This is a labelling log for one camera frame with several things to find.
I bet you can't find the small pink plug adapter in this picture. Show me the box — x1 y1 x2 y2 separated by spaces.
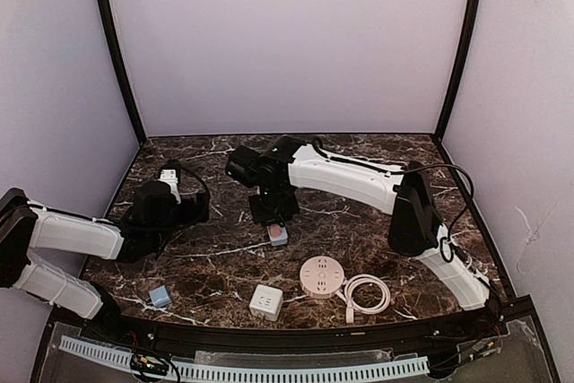
266 224 288 238

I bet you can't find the light blue power strip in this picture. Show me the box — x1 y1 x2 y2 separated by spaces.
269 236 288 247

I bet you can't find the small blue plug adapter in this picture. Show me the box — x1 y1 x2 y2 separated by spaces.
149 285 172 309

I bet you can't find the white cube socket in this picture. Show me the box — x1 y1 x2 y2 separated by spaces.
248 284 283 322

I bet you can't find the white cable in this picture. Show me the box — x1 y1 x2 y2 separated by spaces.
336 274 392 324

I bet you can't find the round pink socket hub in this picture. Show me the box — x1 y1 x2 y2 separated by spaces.
300 256 345 300

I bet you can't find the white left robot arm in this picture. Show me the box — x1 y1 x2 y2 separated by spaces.
1 180 211 320

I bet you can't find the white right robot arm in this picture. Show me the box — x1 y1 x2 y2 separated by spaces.
225 135 501 316

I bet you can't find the white slotted cable duct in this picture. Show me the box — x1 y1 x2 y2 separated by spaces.
58 335 430 382

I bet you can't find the black left frame post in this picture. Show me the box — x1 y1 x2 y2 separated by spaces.
96 0 147 146

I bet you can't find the black frame post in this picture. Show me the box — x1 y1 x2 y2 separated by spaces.
96 0 147 146
434 0 480 143

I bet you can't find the black front frame rail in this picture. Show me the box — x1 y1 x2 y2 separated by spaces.
53 300 530 357

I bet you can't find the black right frame post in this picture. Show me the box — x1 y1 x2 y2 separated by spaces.
434 0 480 143

